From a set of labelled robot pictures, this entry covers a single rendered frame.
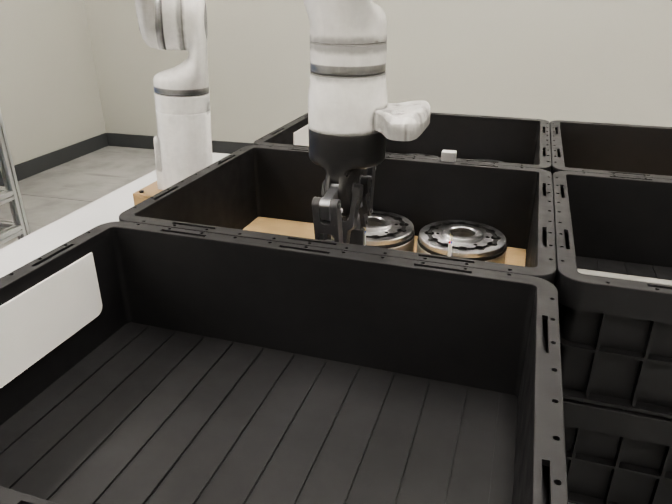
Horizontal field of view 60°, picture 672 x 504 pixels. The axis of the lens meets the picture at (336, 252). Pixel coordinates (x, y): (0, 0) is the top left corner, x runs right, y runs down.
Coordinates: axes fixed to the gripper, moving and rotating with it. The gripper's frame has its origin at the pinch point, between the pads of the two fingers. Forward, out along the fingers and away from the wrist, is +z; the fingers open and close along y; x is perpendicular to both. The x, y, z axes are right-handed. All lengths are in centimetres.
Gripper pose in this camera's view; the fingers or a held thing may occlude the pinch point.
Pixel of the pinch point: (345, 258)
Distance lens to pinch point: 61.9
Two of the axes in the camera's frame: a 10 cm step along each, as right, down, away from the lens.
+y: -3.2, 4.0, -8.6
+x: 9.5, 1.4, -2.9
